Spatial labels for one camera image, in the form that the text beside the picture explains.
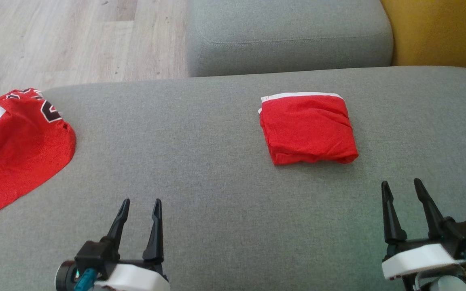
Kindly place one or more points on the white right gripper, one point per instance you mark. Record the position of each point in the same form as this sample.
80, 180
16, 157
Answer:
419, 258

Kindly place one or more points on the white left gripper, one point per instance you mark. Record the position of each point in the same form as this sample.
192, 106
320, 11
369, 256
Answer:
136, 279

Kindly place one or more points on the red Bulls 23 jersey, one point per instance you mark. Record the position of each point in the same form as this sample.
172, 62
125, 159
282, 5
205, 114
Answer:
18, 153

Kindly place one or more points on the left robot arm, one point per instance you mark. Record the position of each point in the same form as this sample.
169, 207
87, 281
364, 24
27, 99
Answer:
65, 277

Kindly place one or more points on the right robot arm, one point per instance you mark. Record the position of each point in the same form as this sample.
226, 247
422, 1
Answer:
445, 283

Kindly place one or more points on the folded red garment white trim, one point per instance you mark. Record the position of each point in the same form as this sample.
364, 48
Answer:
310, 129

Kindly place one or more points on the large grey fabric sofa seat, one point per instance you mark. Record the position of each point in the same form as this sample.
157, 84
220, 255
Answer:
217, 182

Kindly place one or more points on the yellow cushion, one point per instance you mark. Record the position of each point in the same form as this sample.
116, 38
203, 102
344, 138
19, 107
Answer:
439, 32

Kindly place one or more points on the light grey sofa cushion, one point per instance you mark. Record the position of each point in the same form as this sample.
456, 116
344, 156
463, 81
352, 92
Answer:
289, 40

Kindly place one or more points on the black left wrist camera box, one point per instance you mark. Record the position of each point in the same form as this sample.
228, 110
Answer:
95, 254

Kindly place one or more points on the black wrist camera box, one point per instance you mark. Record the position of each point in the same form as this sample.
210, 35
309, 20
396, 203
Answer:
465, 236
95, 254

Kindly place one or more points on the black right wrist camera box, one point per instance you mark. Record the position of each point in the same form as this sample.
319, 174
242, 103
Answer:
465, 236

